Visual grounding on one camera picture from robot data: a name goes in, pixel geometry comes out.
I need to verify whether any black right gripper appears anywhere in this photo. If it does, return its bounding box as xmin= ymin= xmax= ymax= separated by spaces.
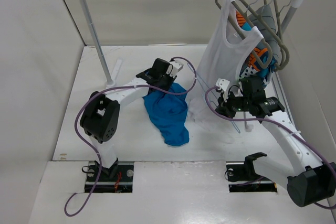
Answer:
xmin=214 ymin=89 xmax=251 ymax=119

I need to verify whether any blue t shirt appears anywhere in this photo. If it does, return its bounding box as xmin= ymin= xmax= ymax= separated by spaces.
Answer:
xmin=143 ymin=83 xmax=190 ymax=147

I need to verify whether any light blue wire hanger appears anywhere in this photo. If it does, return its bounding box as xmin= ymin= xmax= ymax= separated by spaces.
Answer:
xmin=197 ymin=74 xmax=241 ymax=134

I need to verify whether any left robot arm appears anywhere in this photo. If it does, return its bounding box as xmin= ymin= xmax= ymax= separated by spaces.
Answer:
xmin=80 ymin=58 xmax=183 ymax=180

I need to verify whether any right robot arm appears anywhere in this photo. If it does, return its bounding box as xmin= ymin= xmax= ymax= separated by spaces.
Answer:
xmin=215 ymin=77 xmax=335 ymax=207

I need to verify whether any grey velvet hanger front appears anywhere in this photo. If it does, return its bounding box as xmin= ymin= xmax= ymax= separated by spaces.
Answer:
xmin=215 ymin=0 xmax=272 ymax=69

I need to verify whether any grey velvet hanger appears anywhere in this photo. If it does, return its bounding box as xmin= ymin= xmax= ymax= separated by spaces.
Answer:
xmin=215 ymin=0 xmax=272 ymax=69
xmin=238 ymin=0 xmax=290 ymax=71
xmin=271 ymin=0 xmax=292 ymax=40

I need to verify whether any grey velvet hanger middle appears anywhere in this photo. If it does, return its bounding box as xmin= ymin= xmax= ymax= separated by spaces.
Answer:
xmin=238 ymin=0 xmax=290 ymax=71

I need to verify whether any grey velvet hanger rear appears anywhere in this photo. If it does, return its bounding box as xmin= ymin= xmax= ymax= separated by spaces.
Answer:
xmin=271 ymin=0 xmax=292 ymax=40

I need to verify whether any orange blue patterned garment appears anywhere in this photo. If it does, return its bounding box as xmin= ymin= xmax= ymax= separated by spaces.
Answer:
xmin=235 ymin=10 xmax=276 ymax=88

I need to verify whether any white plastic strip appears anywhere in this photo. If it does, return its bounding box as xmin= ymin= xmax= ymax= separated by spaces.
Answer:
xmin=111 ymin=58 xmax=123 ymax=80

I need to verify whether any white mesh tank top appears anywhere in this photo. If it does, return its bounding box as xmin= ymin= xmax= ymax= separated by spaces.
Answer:
xmin=197 ymin=0 xmax=264 ymax=87

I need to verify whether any grey garment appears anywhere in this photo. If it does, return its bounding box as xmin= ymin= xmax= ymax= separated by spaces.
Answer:
xmin=248 ymin=6 xmax=281 ymax=61

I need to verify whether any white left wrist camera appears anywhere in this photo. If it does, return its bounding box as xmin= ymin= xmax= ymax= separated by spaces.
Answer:
xmin=166 ymin=60 xmax=183 ymax=78

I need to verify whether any aluminium rail right side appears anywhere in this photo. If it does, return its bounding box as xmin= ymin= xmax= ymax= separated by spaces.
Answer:
xmin=271 ymin=72 xmax=295 ymax=126

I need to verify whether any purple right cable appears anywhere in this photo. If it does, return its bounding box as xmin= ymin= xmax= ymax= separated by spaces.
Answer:
xmin=205 ymin=86 xmax=336 ymax=210

